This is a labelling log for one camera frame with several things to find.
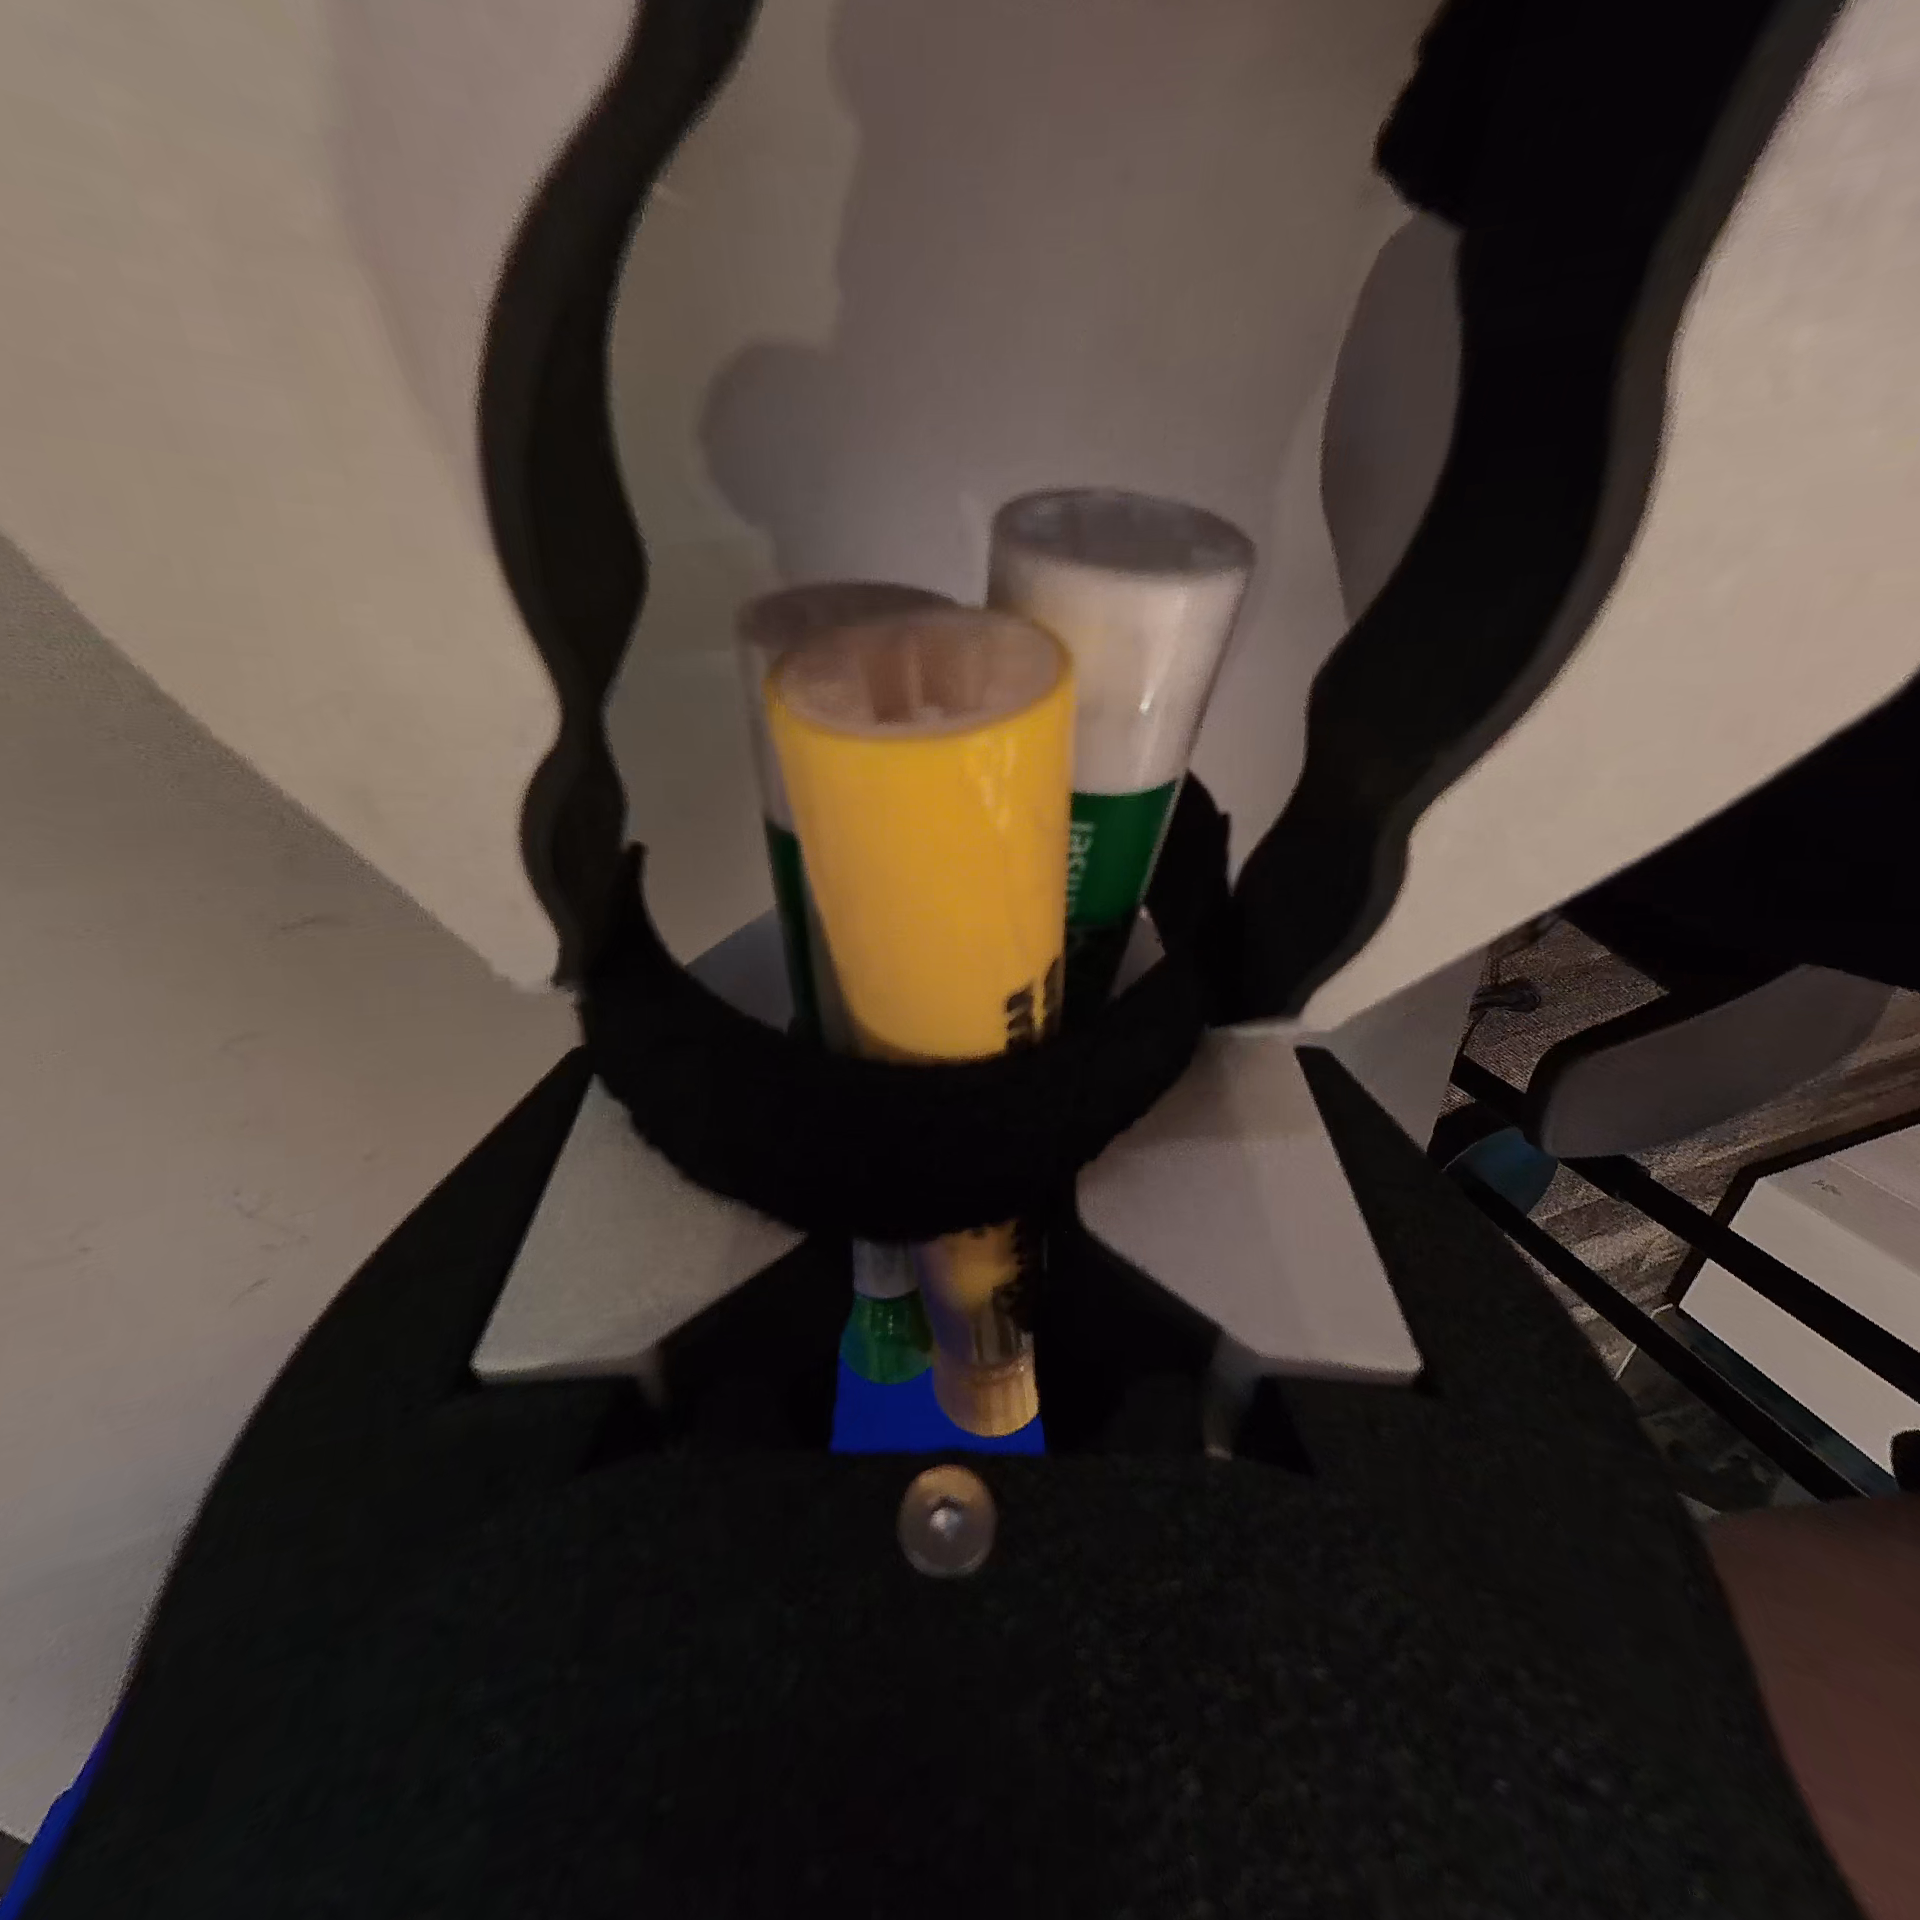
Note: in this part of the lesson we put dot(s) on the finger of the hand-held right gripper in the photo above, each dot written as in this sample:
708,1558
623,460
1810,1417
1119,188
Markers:
1770,600
271,376

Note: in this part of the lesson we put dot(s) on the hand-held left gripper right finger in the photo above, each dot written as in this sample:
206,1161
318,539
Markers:
1307,1243

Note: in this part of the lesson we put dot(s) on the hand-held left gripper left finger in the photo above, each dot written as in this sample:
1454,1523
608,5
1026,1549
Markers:
579,1243

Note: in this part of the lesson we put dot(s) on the yellow highlighter marker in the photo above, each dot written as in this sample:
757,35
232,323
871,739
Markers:
931,838

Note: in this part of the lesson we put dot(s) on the green and white marker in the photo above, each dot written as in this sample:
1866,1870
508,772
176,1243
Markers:
1126,644
796,612

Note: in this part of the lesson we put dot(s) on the blue box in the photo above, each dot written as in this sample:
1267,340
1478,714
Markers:
869,1417

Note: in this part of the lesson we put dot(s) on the grey rounded object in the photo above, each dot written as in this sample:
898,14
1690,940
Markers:
1695,1080

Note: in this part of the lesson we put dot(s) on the person's leg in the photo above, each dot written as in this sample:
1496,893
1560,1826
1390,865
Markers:
1845,1680

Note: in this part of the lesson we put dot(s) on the black metal frame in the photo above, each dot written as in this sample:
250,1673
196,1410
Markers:
1688,1288

